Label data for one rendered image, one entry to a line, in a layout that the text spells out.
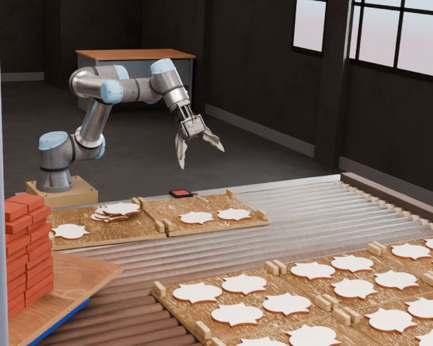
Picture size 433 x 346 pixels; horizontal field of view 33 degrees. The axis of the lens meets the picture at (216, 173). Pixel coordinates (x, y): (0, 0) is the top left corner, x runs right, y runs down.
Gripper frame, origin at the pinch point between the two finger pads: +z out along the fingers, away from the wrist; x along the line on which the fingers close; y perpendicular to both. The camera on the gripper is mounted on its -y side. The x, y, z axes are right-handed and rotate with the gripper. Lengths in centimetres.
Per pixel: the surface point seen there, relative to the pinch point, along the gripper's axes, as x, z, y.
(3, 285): -68, 16, 163
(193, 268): -16.6, 30.3, -5.0
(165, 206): -6, 6, -53
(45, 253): -59, 9, 39
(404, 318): 23, 66, 39
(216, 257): -6.3, 30.6, -12.1
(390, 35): 289, -62, -317
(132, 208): -20.8, 2.2, -40.4
